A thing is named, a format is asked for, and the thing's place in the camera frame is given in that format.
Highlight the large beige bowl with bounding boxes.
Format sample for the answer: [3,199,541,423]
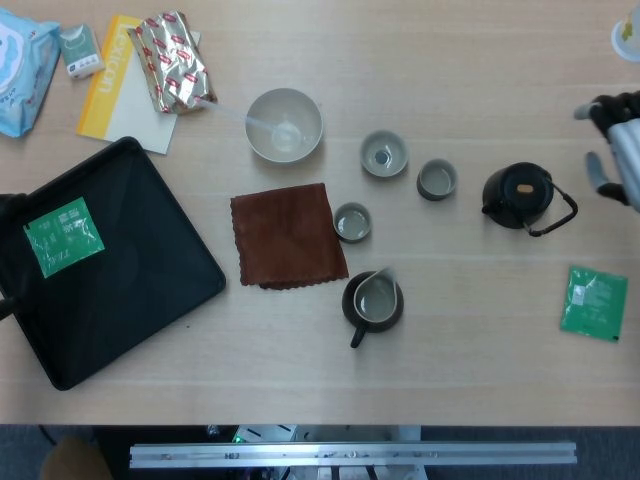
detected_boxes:
[244,88,324,167]

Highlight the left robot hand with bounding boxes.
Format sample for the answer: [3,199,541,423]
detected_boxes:
[0,192,32,321]

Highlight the silver red foil bag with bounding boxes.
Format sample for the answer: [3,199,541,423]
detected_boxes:
[127,10,219,116]

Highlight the green tea packet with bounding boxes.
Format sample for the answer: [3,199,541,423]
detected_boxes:
[558,264,629,344]
[23,196,106,279]

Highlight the small green white box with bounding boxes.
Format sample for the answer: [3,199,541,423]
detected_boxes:
[58,23,106,81]

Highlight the clear plastic spoon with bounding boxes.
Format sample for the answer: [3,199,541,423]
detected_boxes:
[197,95,306,151]

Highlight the brown folded cloth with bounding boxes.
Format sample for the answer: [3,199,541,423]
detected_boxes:
[229,182,350,291]

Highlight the dark pitcher with handle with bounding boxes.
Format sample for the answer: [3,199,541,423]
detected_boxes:
[341,266,405,350]

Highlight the wide grey teacup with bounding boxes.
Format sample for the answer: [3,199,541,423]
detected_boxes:
[359,129,410,179]

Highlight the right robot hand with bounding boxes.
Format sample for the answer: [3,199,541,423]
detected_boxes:
[573,89,640,214]

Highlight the black rectangular tray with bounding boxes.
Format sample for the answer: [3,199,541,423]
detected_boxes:
[0,136,227,392]

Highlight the yellow white booklet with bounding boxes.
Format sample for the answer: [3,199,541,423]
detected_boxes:
[75,14,202,157]

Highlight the blue wet wipes pack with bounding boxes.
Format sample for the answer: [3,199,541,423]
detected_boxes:
[0,8,62,139]

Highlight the black teapot with loop handle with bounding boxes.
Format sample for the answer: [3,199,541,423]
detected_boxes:
[481,160,579,237]

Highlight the aluminium rail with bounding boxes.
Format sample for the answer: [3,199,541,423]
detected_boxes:
[129,440,578,470]

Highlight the dark straight-sided teacup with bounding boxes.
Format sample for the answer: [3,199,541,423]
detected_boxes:
[333,201,374,245]
[416,158,459,202]

